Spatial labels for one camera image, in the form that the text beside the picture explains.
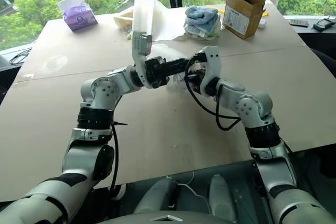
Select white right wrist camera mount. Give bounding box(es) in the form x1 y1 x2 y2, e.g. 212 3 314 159
198 46 223 97

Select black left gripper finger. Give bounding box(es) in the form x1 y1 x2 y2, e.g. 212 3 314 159
164 58 189 69

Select black cables on sill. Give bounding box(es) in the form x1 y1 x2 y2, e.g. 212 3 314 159
8 47 33 66

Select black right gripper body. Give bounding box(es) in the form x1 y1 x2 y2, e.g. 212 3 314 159
186 52 209 87

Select thin white cable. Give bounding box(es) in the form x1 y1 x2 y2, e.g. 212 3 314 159
167 170 211 215

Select smartphone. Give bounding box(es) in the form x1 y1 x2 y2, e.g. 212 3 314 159
288 18 310 27

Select black handheld device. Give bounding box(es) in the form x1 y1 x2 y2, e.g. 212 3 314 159
312 16 336 32

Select grey robot right leg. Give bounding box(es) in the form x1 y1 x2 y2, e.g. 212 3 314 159
208 174 237 222

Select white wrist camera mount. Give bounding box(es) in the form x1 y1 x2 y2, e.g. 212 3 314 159
130 30 153 89
198 46 223 97

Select purple tissue pack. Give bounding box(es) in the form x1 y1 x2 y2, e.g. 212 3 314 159
57 0 99 31

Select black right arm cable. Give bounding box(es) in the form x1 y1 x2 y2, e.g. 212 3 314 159
184 58 242 132

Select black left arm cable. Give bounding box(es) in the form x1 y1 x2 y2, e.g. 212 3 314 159
108 120 129 191

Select grey robot torso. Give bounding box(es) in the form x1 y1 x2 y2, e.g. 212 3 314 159
96 209 238 224

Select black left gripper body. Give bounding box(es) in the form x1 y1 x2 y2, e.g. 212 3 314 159
143 56 170 90

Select grey robot leg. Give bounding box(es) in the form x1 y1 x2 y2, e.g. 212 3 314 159
133 177 180 215
208 174 237 222

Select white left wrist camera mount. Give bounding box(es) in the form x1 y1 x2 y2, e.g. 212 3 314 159
130 30 153 89

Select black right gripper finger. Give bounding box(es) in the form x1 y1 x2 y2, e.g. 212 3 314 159
166 64 190 77

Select grey robot left leg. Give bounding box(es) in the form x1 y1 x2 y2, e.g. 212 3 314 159
133 177 180 215

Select open brown cardboard box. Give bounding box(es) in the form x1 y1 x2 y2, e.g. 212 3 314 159
222 0 267 40

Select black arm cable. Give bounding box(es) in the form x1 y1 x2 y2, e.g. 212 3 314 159
108 120 129 191
184 58 242 132

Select stack of blue towels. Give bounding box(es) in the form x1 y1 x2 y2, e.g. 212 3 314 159
183 5 222 41

